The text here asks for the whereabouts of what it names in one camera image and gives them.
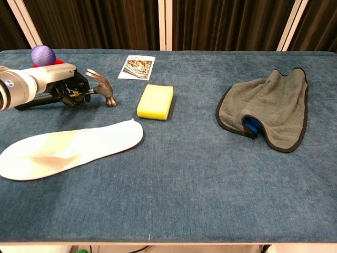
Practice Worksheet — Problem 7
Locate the photo card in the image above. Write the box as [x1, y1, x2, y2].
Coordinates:
[117, 55, 156, 81]

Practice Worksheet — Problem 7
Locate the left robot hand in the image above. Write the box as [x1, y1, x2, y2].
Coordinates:
[27, 63, 92, 108]

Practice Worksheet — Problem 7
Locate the yellow sponge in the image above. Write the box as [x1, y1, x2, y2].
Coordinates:
[136, 84, 174, 122]

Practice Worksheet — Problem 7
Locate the red object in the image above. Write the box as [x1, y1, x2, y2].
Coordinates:
[32, 59, 65, 69]

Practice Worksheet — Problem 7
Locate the purple ball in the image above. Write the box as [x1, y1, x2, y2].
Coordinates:
[31, 45, 56, 66]

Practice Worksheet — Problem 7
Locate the white shoe insole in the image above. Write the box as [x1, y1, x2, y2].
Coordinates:
[0, 118, 145, 182]

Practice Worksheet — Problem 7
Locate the blue object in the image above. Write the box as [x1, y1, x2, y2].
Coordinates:
[243, 116, 260, 137]

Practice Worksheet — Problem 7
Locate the steel claw hammer black handle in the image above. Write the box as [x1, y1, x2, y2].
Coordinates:
[14, 69, 117, 111]

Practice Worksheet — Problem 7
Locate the black cable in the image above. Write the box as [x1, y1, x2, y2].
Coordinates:
[131, 245, 153, 253]

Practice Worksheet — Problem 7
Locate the blue table cloth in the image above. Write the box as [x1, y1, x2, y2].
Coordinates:
[0, 48, 337, 242]

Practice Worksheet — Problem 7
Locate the grey cloth black trim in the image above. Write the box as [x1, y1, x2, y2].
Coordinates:
[215, 67, 309, 153]

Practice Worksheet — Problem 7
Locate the white frame post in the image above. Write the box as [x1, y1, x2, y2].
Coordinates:
[6, 0, 44, 48]
[276, 0, 309, 52]
[157, 0, 173, 51]

